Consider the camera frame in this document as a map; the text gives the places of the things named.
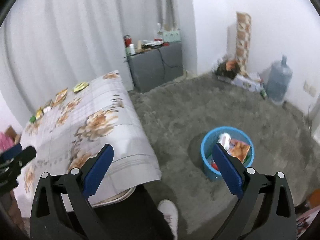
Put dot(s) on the white cardboard box on floor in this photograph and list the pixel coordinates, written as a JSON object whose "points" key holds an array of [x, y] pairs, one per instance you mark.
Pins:
{"points": [[253, 82]]}

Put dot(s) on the green square packet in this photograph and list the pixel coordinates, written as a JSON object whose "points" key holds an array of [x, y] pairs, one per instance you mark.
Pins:
{"points": [[32, 119]]}

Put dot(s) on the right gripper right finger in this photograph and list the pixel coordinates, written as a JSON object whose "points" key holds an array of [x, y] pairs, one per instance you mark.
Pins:
{"points": [[276, 218]]}

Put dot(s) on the patterned roll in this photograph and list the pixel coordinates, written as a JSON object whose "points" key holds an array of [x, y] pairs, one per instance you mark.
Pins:
{"points": [[243, 39]]}

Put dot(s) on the blue water jug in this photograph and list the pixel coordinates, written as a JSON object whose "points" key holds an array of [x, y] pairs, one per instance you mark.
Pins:
{"points": [[278, 81]]}

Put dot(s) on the dark snack bag on floor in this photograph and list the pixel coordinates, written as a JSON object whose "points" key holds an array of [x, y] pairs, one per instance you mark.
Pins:
{"points": [[229, 69]]}

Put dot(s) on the green pen holder box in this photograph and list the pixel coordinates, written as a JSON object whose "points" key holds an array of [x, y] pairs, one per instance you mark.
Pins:
{"points": [[171, 36]]}

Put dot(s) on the grey cabinet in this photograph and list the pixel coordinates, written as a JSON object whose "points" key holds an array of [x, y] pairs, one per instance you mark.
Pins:
{"points": [[156, 67]]}

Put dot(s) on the red thermos bottle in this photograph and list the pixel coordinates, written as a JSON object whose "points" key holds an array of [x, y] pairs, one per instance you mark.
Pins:
{"points": [[127, 40]]}

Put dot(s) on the orange yellow snack packet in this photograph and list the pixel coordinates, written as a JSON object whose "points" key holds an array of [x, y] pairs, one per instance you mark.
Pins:
{"points": [[60, 97]]}

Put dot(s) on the blue plastic waste basket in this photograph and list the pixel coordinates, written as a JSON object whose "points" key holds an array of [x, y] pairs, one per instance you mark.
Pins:
{"points": [[208, 143]]}

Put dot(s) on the floral tablecloth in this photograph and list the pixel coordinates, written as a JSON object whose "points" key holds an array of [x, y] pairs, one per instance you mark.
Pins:
{"points": [[78, 128]]}

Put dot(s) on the yellow packet far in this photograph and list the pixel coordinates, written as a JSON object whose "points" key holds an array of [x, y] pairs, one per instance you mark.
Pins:
{"points": [[80, 86]]}

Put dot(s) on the purple snack bag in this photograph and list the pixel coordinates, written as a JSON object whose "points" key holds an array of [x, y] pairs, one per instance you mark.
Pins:
{"points": [[239, 149]]}

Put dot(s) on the small yellow snack packet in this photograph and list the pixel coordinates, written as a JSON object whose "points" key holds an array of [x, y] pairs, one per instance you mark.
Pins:
{"points": [[39, 113]]}

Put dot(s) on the green snack bag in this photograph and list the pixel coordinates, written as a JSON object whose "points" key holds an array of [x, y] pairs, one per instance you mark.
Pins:
{"points": [[248, 160]]}

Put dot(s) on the white curtain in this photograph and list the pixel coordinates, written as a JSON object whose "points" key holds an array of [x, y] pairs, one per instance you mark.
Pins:
{"points": [[49, 45]]}

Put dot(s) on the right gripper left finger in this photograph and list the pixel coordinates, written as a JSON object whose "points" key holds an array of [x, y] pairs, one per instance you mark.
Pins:
{"points": [[61, 209]]}

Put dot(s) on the white shoe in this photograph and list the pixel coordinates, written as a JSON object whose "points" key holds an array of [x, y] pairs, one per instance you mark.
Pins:
{"points": [[170, 213]]}

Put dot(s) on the red snack wrapper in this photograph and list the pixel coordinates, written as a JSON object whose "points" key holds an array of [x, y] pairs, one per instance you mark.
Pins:
{"points": [[214, 165]]}

